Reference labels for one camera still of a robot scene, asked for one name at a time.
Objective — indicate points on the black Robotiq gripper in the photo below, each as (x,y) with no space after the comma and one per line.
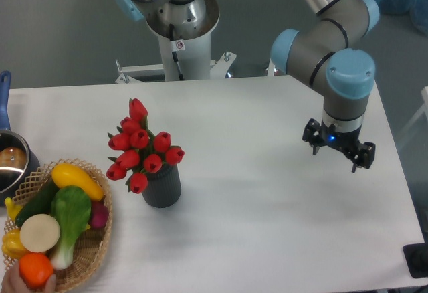
(319,135)

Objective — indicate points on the red tulip bouquet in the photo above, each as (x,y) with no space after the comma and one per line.
(143,152)

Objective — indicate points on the orange fruit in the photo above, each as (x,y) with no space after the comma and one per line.
(35,269)

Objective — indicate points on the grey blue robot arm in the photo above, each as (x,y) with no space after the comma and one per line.
(322,59)

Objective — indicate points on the dark grey ribbed vase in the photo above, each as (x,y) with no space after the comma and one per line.
(164,187)

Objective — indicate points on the person's hand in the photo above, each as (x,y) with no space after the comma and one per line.
(13,283)

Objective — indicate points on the black device at table edge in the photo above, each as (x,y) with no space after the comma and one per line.
(416,259)

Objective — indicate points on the purple red radish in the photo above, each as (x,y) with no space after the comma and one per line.
(99,215)

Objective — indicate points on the woven wicker basket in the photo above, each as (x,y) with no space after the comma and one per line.
(92,245)

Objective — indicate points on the green bok choy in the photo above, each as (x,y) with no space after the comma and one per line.
(71,208)

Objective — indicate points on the yellow squash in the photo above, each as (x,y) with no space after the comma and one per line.
(66,174)

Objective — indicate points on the green cucumber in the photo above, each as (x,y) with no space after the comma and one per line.
(40,203)

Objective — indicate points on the yellow banana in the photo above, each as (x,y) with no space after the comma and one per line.
(12,208)

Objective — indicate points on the yellow bell pepper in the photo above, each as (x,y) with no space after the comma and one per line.
(12,245)

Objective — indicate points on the white frame at right edge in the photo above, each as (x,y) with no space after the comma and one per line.
(414,124)

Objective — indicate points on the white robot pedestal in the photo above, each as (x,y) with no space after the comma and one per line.
(181,60)

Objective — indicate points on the blue handled saucepan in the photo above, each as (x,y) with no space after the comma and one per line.
(17,159)

